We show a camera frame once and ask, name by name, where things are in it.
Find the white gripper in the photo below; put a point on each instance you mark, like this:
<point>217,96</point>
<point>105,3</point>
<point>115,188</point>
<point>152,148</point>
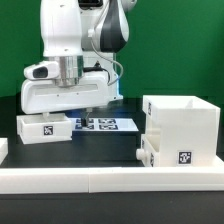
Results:
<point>45,96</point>

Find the white front drawer tray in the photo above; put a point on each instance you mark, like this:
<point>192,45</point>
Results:
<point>148,153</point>

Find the white drawer tray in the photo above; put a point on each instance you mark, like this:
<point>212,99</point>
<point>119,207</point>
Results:
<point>148,153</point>
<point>34,129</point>

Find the white drawer cabinet box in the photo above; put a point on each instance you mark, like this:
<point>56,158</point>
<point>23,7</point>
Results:
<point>187,126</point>

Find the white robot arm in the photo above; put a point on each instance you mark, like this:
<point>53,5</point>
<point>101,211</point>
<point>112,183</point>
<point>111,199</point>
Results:
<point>81,38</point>

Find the white rear drawer tray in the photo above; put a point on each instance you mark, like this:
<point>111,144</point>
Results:
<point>34,129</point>

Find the marker tag sheet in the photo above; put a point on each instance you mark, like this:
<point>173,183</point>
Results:
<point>105,125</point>

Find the white left fence bar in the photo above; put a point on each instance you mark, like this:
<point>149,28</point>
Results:
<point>3,149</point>

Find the white fence bar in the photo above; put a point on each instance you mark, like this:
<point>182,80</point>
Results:
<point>97,180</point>
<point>3,149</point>
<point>218,162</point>

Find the white front fence bar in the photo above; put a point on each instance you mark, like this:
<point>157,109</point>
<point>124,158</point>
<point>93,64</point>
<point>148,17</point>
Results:
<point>97,180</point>

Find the white right fence bar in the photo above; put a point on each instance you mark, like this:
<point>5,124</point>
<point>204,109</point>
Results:
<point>218,162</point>

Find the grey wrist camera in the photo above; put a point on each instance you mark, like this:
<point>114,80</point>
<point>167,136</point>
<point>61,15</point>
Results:
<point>42,70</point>

